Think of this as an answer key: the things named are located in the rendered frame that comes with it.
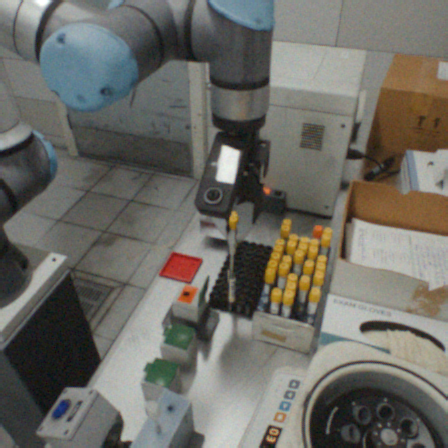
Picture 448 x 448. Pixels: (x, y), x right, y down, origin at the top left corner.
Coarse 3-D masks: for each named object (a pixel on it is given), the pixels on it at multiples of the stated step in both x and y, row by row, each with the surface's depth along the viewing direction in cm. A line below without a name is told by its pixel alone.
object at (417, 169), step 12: (408, 156) 106; (420, 156) 106; (432, 156) 106; (444, 156) 98; (408, 168) 102; (420, 168) 101; (432, 168) 104; (444, 168) 93; (408, 180) 100; (420, 180) 97; (432, 180) 99; (444, 180) 98; (432, 192) 94; (444, 192) 94
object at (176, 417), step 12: (168, 396) 53; (180, 396) 53; (168, 408) 52; (180, 408) 51; (168, 420) 50; (180, 420) 50; (192, 420) 55; (144, 432) 49; (156, 432) 49; (168, 432) 49; (180, 432) 51; (192, 432) 57; (132, 444) 48; (144, 444) 48; (156, 444) 48; (168, 444) 48; (180, 444) 53; (192, 444) 57
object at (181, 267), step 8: (176, 256) 86; (184, 256) 86; (192, 256) 85; (168, 264) 84; (176, 264) 84; (184, 264) 84; (192, 264) 84; (200, 264) 84; (160, 272) 82; (168, 272) 83; (176, 272) 83; (184, 272) 83; (192, 272) 82; (184, 280) 80; (192, 280) 81
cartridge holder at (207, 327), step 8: (208, 304) 72; (168, 312) 73; (208, 312) 73; (216, 312) 74; (168, 320) 72; (176, 320) 70; (184, 320) 70; (200, 320) 70; (208, 320) 72; (216, 320) 72; (200, 328) 70; (208, 328) 71; (200, 336) 70; (208, 336) 70
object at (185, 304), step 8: (184, 288) 70; (192, 288) 70; (200, 288) 70; (176, 296) 69; (184, 296) 68; (192, 296) 68; (176, 304) 68; (184, 304) 67; (192, 304) 67; (176, 312) 70; (184, 312) 69; (192, 312) 68; (200, 312) 69; (192, 320) 69
